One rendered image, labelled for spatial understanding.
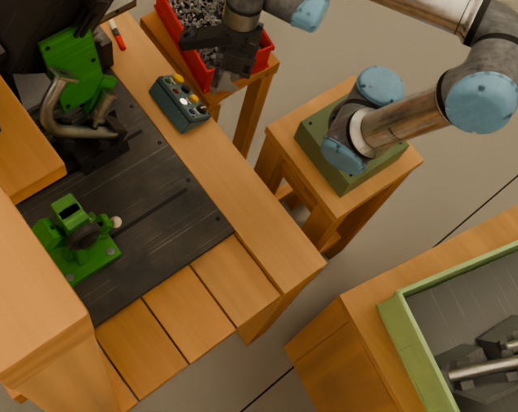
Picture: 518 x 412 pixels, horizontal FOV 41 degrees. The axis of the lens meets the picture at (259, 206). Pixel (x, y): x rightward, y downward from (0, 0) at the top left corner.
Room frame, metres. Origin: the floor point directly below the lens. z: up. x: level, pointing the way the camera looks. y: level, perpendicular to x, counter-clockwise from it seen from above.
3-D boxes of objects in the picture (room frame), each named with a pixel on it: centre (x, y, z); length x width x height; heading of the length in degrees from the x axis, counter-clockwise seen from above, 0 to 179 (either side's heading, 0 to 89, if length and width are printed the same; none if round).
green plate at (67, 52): (0.72, 0.51, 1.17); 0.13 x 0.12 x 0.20; 59
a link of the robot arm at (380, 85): (0.98, -0.15, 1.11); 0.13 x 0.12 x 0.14; 174
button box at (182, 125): (0.86, 0.29, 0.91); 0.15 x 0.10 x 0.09; 59
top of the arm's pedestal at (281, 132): (0.98, -0.15, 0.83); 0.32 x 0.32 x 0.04; 58
